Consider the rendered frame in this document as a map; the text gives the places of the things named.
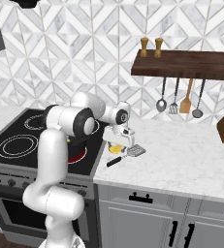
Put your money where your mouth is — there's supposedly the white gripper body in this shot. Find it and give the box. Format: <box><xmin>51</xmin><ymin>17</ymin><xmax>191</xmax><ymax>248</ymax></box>
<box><xmin>102</xmin><ymin>125</ymin><xmax>136</xmax><ymax>149</ymax></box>

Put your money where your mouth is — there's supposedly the black and red pot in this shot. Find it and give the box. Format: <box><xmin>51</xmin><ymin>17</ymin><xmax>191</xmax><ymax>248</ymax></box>
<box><xmin>66</xmin><ymin>135</ymin><xmax>88</xmax><ymax>165</ymax></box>

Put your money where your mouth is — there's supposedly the hanging wooden spatula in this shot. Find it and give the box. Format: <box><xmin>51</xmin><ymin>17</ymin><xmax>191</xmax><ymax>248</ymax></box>
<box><xmin>178</xmin><ymin>77</ymin><xmax>194</xmax><ymax>114</ymax></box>

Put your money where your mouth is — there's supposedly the hanging metal spoon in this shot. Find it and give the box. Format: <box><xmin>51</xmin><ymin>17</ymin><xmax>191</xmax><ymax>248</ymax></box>
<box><xmin>155</xmin><ymin>77</ymin><xmax>168</xmax><ymax>113</ymax></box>

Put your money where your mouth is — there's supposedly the hanging metal slotted turner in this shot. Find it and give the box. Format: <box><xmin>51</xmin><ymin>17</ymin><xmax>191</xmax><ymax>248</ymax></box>
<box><xmin>168</xmin><ymin>77</ymin><xmax>180</xmax><ymax>115</ymax></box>

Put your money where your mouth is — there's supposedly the wide grey drawer front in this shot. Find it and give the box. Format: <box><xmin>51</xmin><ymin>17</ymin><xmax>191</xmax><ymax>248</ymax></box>
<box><xmin>97</xmin><ymin>184</ymin><xmax>196</xmax><ymax>215</ymax></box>

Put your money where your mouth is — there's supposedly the hanging metal ladle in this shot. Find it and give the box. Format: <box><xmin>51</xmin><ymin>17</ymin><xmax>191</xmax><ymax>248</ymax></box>
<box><xmin>191</xmin><ymin>78</ymin><xmax>207</xmax><ymax>119</ymax></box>

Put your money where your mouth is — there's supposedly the grey cupboard door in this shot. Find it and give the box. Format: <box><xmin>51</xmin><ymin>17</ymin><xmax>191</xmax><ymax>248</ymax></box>
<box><xmin>98</xmin><ymin>201</ymin><xmax>184</xmax><ymax>248</ymax></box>
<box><xmin>180</xmin><ymin>214</ymin><xmax>224</xmax><ymax>248</ymax></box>

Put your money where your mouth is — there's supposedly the wooden salt mill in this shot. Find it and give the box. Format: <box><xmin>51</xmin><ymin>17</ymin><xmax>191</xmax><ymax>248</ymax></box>
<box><xmin>140</xmin><ymin>37</ymin><xmax>149</xmax><ymax>58</ymax></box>

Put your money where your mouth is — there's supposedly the wooden pepper mill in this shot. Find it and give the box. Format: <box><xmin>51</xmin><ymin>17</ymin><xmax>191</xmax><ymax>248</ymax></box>
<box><xmin>154</xmin><ymin>37</ymin><xmax>164</xmax><ymax>59</ymax></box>

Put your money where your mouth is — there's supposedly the black hob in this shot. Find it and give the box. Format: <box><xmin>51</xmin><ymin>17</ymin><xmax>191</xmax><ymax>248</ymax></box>
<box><xmin>0</xmin><ymin>108</ymin><xmax>109</xmax><ymax>177</ymax></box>

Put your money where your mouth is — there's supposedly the grey oven range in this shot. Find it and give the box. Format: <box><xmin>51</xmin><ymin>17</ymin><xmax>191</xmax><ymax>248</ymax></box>
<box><xmin>0</xmin><ymin>108</ymin><xmax>109</xmax><ymax>248</ymax></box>

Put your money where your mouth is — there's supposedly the oven door with dark window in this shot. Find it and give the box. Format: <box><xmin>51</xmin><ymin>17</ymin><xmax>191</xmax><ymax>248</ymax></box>
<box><xmin>0</xmin><ymin>190</ymin><xmax>96</xmax><ymax>248</ymax></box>

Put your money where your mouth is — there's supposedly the slotted spatula with black handle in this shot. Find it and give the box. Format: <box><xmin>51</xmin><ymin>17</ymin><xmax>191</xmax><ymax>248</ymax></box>
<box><xmin>106</xmin><ymin>143</ymin><xmax>147</xmax><ymax>169</ymax></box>

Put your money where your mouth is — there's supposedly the black drawer handle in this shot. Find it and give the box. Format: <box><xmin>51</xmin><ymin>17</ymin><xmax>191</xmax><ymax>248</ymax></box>
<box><xmin>128</xmin><ymin>191</ymin><xmax>154</xmax><ymax>204</ymax></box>

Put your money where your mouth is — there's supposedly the dark wooden wall shelf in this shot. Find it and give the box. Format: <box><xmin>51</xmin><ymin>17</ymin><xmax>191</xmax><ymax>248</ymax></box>
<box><xmin>130</xmin><ymin>48</ymin><xmax>224</xmax><ymax>82</ymax></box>

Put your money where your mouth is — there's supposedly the black cupboard door handle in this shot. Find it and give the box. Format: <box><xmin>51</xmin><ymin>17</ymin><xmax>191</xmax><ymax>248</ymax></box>
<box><xmin>168</xmin><ymin>220</ymin><xmax>179</xmax><ymax>248</ymax></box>
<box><xmin>183</xmin><ymin>223</ymin><xmax>196</xmax><ymax>248</ymax></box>

